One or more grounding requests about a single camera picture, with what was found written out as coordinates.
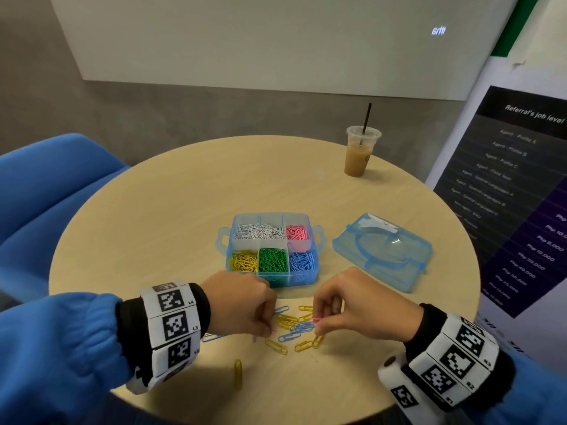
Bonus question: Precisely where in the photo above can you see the person's left hand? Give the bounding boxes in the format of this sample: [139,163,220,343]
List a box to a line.
[201,270,278,337]

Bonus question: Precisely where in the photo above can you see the person's right hand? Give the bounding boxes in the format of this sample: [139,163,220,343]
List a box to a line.
[312,266,425,342]

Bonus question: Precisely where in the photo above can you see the bunch of yellow paper clips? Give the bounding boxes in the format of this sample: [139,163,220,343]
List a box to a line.
[230,251,259,273]

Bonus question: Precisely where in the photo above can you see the blue transparent box lid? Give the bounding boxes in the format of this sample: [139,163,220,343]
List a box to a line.
[332,212,434,293]

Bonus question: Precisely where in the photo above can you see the bunch of green paper clips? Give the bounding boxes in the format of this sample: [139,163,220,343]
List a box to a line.
[259,247,289,273]

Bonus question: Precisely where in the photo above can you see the pile of coloured paper clips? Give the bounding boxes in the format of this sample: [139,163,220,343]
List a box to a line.
[202,300,327,392]

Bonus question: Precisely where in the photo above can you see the bunch of blue paper clips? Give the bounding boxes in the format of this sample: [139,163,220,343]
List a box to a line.
[289,251,318,272]

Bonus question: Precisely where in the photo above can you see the blue compartment organizer box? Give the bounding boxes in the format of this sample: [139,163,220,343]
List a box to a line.
[216,212,327,287]

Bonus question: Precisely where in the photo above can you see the person's left forearm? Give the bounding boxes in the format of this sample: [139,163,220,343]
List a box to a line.
[0,283,212,425]

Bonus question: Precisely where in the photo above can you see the left wrist marker band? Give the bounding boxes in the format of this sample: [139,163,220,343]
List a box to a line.
[126,281,203,395]

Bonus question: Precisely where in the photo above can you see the wrist marker band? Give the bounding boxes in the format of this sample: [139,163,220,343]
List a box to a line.
[408,314,501,408]
[126,281,203,395]

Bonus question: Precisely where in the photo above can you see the right wrist marker band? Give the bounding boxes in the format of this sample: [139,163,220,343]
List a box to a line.
[408,314,501,408]

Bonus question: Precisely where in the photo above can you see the round wooden table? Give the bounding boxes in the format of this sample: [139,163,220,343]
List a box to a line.
[48,135,482,425]

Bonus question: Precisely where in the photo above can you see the iced coffee plastic cup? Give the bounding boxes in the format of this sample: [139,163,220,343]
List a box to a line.
[344,125,383,178]

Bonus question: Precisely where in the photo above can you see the standing poster banner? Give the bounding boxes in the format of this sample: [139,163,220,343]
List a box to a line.
[425,0,567,351]

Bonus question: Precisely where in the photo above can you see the blue upholstered chair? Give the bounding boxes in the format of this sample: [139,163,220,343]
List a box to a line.
[0,133,129,302]

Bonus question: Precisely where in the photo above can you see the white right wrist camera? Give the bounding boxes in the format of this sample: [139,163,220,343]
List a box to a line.
[378,354,435,425]

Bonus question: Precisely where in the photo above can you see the white wall board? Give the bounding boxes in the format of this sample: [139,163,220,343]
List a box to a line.
[48,0,522,102]

